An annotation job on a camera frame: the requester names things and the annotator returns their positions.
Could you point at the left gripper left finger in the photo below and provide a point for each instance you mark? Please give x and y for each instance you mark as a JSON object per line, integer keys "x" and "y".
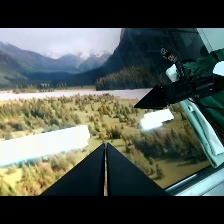
{"x": 87, "y": 178}

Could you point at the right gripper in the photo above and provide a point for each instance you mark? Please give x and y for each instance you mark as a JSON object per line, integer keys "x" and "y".
{"x": 191, "y": 89}

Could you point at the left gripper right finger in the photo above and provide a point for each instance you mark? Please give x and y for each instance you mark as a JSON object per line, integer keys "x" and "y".
{"x": 126, "y": 178}

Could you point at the green garment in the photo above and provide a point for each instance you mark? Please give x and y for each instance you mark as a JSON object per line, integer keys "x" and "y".
{"x": 203, "y": 65}

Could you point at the white garment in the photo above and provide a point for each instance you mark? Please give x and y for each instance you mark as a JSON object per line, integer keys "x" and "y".
{"x": 207, "y": 140}

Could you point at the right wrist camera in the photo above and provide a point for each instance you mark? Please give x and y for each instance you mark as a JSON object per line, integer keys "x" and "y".
{"x": 174, "y": 57}

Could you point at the silver frame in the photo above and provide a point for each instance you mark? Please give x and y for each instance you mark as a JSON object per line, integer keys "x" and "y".
{"x": 203, "y": 186}

